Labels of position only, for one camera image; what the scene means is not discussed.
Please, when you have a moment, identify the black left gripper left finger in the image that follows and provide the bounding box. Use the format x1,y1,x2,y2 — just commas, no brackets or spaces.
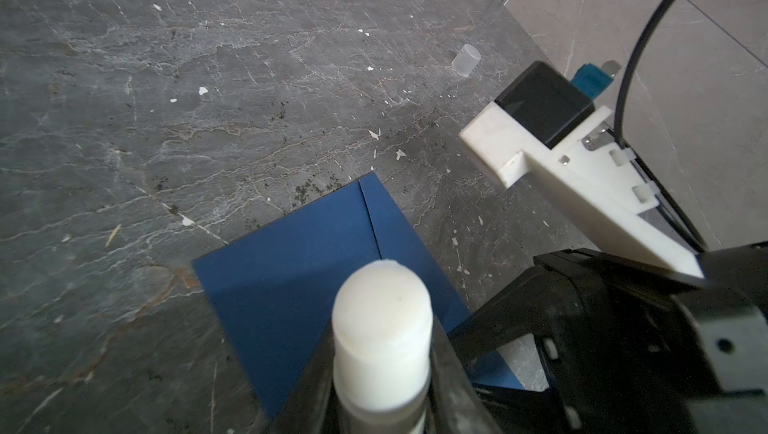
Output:
266,322,341,434

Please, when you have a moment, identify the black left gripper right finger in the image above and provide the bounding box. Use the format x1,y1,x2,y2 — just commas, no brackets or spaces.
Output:
425,316,502,433

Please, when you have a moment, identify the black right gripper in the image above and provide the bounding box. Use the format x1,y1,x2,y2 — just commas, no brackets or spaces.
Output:
449,243,767,433

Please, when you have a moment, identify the white glue stick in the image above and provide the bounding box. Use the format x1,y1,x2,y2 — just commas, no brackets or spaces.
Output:
331,260,434,433

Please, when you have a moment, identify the blue envelope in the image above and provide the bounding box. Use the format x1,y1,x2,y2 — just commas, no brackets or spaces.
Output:
191,171,526,420

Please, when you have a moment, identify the clear glue stick cap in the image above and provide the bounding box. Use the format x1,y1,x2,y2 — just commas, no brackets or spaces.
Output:
451,44,482,78

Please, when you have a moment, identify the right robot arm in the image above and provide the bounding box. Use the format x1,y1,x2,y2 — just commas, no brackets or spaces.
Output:
452,0,767,309

